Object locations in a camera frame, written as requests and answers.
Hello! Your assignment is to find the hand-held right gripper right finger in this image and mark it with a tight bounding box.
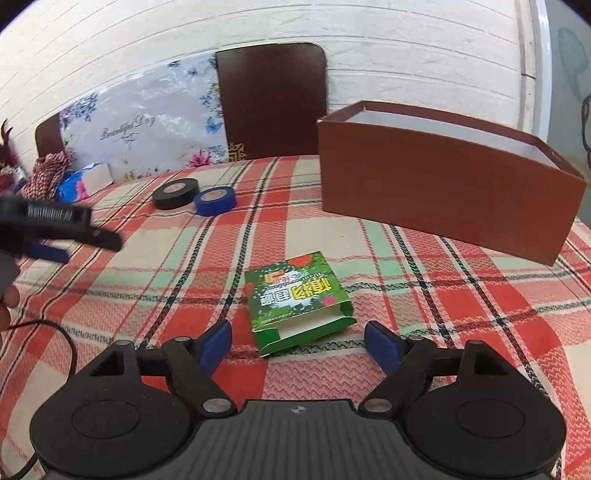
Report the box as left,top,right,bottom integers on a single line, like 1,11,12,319
360,322,505,415

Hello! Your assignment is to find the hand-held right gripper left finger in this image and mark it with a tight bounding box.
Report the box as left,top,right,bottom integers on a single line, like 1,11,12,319
90,319,234,418

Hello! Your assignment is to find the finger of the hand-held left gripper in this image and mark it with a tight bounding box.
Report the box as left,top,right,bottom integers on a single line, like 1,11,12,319
21,244,71,265
46,225,123,252

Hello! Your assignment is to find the green box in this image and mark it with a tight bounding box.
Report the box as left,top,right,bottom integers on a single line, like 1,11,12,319
243,251,355,358

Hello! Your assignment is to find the brown cardboard box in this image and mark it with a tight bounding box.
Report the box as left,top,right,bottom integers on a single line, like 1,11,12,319
317,100,588,267

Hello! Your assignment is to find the person's left hand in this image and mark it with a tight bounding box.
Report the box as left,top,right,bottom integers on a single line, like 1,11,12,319
0,285,22,344

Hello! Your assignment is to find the red checkered cloth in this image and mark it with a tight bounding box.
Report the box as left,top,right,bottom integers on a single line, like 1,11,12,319
22,150,75,200

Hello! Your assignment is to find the plaid blanket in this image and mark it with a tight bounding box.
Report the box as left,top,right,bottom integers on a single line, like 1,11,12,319
0,154,591,480

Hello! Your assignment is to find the blue tissue pack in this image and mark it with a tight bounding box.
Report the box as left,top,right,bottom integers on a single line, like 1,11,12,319
56,162,114,202

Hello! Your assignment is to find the red feather decoration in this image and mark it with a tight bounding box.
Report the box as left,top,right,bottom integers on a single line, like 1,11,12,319
0,119,21,169

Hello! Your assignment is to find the black tape roll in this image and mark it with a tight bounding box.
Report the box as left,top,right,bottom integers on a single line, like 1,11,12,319
152,179,200,211

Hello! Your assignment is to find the blue tape roll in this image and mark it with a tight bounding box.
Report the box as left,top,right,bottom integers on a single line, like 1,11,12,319
193,186,238,217

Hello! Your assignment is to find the floral plastic bag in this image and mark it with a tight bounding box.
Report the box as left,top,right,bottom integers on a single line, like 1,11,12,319
59,59,229,182

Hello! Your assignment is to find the brown wooden headboard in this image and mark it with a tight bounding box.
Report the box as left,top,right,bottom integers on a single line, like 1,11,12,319
36,42,328,162

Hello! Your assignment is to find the black cable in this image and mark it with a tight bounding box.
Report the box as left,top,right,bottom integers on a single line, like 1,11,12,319
0,320,77,480

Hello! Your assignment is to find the white window frame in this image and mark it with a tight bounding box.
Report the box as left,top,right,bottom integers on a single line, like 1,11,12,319
516,0,555,139

